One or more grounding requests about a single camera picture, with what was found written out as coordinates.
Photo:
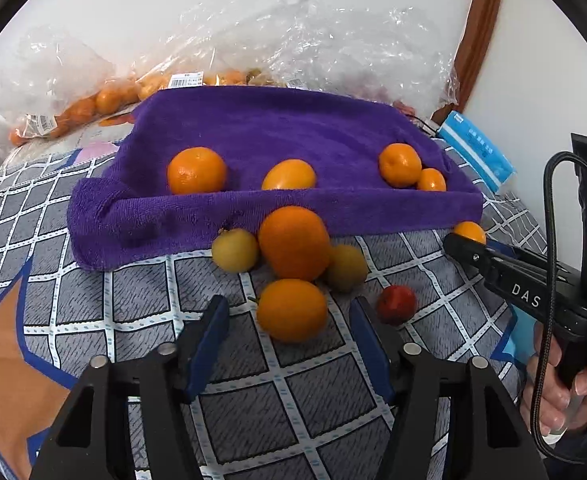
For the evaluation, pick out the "labelled clear bag of oranges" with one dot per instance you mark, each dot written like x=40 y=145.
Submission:
x=193 y=60

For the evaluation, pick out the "printed cardboard sheet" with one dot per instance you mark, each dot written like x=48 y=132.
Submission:
x=88 y=135

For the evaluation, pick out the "small red fruit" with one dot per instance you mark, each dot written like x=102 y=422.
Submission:
x=396 y=304

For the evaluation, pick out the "blue tissue pack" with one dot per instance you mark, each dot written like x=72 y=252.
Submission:
x=478 y=147

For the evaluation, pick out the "large orange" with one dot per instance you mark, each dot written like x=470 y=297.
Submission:
x=294 y=242

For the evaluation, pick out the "small red object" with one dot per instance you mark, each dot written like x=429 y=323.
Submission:
x=408 y=109

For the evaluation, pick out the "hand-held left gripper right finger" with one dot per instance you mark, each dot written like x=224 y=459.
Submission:
x=371 y=350

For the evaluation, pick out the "purple towel covered tray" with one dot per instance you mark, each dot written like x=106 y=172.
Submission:
x=273 y=125

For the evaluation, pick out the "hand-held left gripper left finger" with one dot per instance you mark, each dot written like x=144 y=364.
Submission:
x=208 y=345

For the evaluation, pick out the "clear bag of red fruits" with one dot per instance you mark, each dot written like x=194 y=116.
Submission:
x=398 y=55

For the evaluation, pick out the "yellow-green round fruit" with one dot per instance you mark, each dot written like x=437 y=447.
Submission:
x=235 y=250
x=346 y=267

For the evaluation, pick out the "brown wooden door frame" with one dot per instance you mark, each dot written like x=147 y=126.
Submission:
x=478 y=35

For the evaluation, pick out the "clear plastic bag of mandarins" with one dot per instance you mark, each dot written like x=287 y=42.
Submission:
x=58 y=80

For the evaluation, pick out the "oval orange fruit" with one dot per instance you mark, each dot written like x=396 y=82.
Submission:
x=289 y=175

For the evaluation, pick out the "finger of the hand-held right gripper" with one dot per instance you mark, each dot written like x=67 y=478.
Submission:
x=466 y=252
x=508 y=252

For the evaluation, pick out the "grey checked blanket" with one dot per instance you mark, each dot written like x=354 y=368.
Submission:
x=298 y=410

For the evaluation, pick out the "person's right hand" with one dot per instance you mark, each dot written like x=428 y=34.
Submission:
x=553 y=410

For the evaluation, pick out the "small orange mandarin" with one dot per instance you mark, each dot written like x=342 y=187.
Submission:
x=431 y=180
x=469 y=232

